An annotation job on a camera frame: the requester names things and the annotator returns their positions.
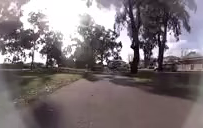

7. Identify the group of trees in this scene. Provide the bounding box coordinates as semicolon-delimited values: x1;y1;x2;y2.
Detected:
0;0;124;71

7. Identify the tall dark-trunked tree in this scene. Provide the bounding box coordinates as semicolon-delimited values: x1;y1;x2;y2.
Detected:
87;0;167;75

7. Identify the brown asphalt path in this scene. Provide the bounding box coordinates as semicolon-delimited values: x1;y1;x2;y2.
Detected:
20;73;203;128

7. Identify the slim leaning tree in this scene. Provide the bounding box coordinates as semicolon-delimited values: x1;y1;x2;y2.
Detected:
138;0;198;73

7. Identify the grass strip with bare patches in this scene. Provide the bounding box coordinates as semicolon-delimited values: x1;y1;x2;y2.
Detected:
0;67;85;107

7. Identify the shaded grass verge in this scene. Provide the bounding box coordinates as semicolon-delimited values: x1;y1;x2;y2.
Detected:
112;69;203;101

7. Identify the low pale building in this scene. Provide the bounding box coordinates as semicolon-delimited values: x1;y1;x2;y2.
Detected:
163;53;203;72

